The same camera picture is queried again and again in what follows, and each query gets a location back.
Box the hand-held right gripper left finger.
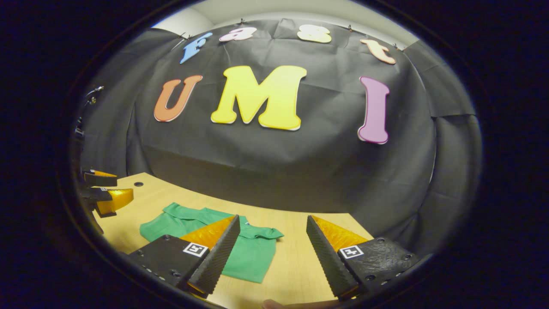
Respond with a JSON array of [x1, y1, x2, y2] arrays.
[[129, 215, 241, 300]]

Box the green T-shirt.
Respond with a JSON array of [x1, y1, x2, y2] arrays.
[[140, 203, 284, 284]]

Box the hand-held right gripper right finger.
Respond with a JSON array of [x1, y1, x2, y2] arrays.
[[305, 215, 421, 301]]

